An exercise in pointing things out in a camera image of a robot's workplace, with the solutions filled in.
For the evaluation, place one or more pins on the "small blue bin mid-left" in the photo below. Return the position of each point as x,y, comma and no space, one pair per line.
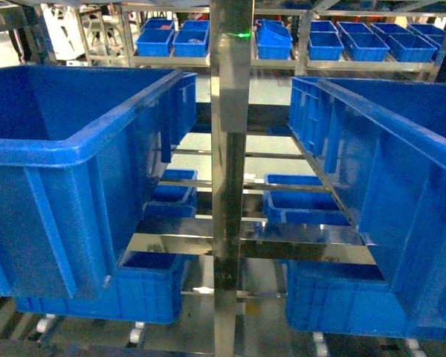
172,201

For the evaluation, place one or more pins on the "small blue bin mid-right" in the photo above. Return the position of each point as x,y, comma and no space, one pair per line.
302,208

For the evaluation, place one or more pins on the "lower left blue crate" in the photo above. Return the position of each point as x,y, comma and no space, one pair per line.
146,288

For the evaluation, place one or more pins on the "large blue crate left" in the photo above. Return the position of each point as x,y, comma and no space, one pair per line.
82,150

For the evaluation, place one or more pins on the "large blue crate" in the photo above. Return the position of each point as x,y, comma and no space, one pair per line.
381,147
82,150

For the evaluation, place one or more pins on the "lower right blue crate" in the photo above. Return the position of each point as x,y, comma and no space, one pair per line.
347,299

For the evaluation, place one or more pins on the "large blue crate right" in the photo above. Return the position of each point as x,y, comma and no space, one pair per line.
381,147

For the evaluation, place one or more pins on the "steel vertical rack post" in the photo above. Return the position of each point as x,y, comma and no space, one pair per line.
230,65

